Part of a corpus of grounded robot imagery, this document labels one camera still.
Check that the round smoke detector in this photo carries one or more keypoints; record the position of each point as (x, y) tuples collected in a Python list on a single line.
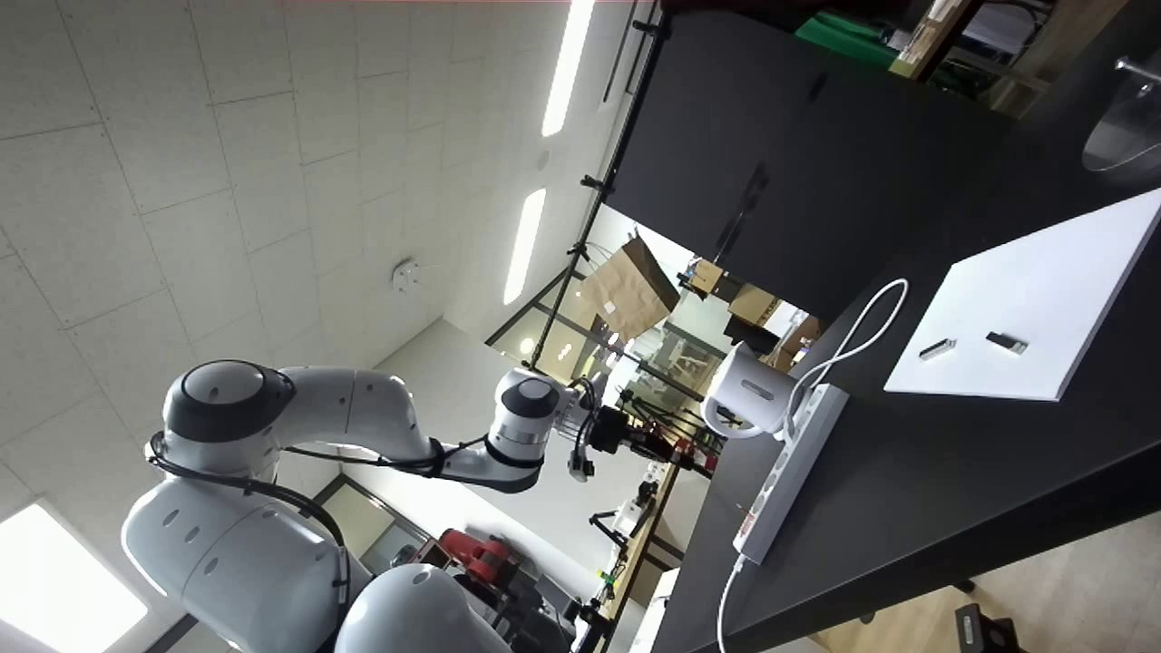
[(403, 275)]

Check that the brown paper bag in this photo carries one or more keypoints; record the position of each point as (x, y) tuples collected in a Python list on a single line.
[(630, 292)]

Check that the long ceiling light panel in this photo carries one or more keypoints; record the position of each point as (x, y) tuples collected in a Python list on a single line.
[(566, 67), (523, 249)]

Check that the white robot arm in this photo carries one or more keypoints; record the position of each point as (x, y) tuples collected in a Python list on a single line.
[(350, 403)]

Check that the red object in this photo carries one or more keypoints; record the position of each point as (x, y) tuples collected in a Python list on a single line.
[(475, 555)]

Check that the bright square ceiling light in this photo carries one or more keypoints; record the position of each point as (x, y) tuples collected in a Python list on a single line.
[(58, 584)]

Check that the small dark object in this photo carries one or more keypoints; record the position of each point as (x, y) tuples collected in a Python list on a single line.
[(1005, 343), (936, 345)]

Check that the white flat board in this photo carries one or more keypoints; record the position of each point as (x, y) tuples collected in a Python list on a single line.
[(1040, 303)]

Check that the green cloth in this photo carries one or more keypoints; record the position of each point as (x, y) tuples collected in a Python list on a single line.
[(847, 39)]

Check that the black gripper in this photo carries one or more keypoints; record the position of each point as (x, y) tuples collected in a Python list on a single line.
[(604, 434)]

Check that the white power strip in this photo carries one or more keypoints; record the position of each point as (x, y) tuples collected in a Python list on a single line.
[(792, 472)]

